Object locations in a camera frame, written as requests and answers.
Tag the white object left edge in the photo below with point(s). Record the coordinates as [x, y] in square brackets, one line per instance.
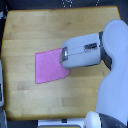
[1, 86]

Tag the white label strip bottom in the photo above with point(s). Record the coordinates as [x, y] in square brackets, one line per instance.
[72, 122]

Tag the pink cloth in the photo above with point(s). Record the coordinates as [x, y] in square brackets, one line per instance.
[48, 67]

